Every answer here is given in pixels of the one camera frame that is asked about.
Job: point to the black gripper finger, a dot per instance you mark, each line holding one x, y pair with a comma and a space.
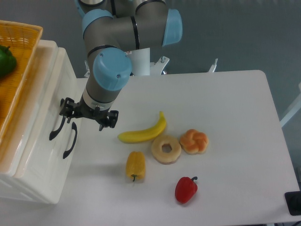
108, 119
68, 109

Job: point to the red bell pepper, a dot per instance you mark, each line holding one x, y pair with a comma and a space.
185, 189

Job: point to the knotted bread roll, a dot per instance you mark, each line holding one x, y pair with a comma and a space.
194, 142

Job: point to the white plastic drawer cabinet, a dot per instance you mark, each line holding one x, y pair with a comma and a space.
16, 137

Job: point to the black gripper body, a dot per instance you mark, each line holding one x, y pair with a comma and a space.
84, 111

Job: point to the yellow banana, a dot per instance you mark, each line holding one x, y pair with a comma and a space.
144, 135

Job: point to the plain bagel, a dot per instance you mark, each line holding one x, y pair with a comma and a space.
166, 149

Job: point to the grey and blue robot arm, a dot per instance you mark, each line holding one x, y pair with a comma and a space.
111, 28

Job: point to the green bell pepper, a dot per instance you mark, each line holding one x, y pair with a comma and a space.
7, 61

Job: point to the orange woven basket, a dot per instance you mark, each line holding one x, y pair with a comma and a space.
21, 41

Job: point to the white frame leg at right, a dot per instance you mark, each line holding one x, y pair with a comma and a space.
292, 109

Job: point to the yellow bell pepper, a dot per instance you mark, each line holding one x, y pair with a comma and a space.
135, 166

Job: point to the black device at table edge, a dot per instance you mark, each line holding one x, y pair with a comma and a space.
293, 201

